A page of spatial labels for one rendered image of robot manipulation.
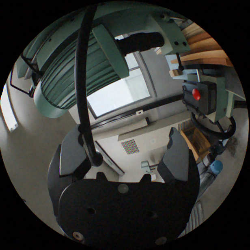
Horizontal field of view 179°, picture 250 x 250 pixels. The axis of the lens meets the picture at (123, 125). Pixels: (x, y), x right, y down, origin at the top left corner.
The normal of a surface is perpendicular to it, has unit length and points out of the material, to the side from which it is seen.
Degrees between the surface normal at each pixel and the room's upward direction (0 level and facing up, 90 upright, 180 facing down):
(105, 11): 90
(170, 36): 90
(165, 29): 90
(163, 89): 90
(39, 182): 180
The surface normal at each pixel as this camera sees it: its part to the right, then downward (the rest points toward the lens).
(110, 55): 0.11, 0.83
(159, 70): -0.06, 0.53
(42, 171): 0.92, -0.30
